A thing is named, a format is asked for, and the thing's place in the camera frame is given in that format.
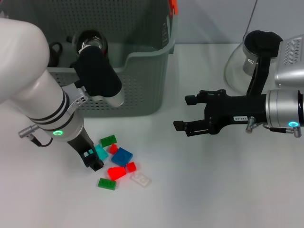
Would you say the orange basket handle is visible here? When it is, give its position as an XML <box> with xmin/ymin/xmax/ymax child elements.
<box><xmin>168</xmin><ymin>0</ymin><xmax>179</xmax><ymax>15</ymax></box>

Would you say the blue square toy brick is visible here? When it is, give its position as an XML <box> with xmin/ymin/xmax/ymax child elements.
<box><xmin>111</xmin><ymin>147</ymin><xmax>133</xmax><ymax>166</ymax></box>

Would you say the orange-red sloped toy brick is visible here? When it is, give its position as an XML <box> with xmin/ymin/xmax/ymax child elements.
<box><xmin>107</xmin><ymin>166</ymin><xmax>127</xmax><ymax>181</ymax></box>

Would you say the dark clay teapot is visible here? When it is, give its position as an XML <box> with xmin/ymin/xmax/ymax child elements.
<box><xmin>48</xmin><ymin>41</ymin><xmax>64</xmax><ymax>68</ymax></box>

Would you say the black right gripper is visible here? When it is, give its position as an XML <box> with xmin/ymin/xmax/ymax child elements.
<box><xmin>173</xmin><ymin>89</ymin><xmax>268</xmax><ymax>138</ymax></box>

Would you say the glass teapot with black handle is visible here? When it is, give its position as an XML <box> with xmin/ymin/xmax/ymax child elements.
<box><xmin>223</xmin><ymin>30</ymin><xmax>288</xmax><ymax>95</ymax></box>

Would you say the cyan square toy brick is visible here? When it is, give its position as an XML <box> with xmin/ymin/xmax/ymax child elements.
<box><xmin>95</xmin><ymin>143</ymin><xmax>109</xmax><ymax>160</ymax></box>

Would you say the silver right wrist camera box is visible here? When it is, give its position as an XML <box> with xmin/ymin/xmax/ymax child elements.
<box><xmin>274</xmin><ymin>35</ymin><xmax>304</xmax><ymax>90</ymax></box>

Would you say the silver right gripper cable connector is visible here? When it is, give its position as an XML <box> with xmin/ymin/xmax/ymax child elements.
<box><xmin>245</xmin><ymin>116</ymin><xmax>302</xmax><ymax>138</ymax></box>

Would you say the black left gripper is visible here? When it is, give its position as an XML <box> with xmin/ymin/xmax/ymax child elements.
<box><xmin>66</xmin><ymin>129</ymin><xmax>105</xmax><ymax>172</ymax></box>

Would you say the green toy brick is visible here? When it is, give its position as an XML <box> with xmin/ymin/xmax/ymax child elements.
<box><xmin>97</xmin><ymin>177</ymin><xmax>117</xmax><ymax>190</ymax></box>
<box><xmin>99</xmin><ymin>134</ymin><xmax>118</xmax><ymax>147</ymax></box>

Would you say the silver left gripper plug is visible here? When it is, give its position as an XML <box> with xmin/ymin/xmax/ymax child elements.
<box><xmin>18</xmin><ymin>125</ymin><xmax>40</xmax><ymax>139</ymax></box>

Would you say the grey-green perforated storage basket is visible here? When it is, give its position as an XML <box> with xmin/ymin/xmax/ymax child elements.
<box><xmin>0</xmin><ymin>0</ymin><xmax>179</xmax><ymax>118</ymax></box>

